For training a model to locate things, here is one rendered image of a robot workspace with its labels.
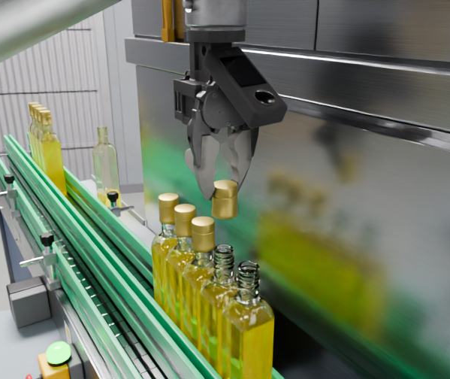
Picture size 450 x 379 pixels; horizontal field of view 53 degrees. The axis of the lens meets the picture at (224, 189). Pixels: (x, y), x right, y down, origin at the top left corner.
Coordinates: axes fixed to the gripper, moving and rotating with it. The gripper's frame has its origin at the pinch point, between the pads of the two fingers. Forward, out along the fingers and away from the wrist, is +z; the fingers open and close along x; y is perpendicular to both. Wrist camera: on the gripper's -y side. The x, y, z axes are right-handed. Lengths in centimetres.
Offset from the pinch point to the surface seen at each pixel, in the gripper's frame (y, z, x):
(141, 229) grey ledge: 62, 35, -12
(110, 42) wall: 311, 0, -92
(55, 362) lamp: 27, 40, 21
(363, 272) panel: -14.4, 9.1, -12.1
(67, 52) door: 316, 7, -60
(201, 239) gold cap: 4.4, 9.1, 1.2
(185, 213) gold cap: 9.9, 7.0, 0.9
